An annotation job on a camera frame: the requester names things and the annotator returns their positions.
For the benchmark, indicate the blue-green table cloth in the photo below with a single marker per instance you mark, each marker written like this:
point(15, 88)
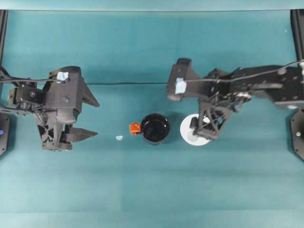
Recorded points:
point(152, 190)

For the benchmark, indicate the black frame rail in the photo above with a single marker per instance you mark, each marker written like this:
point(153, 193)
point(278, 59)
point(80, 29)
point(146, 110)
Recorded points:
point(298, 33)
point(2, 33)

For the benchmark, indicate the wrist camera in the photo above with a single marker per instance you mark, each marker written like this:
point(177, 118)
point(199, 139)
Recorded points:
point(64, 95)
point(183, 71)

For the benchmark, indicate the small white paper scrap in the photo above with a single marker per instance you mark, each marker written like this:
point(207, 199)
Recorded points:
point(119, 138)

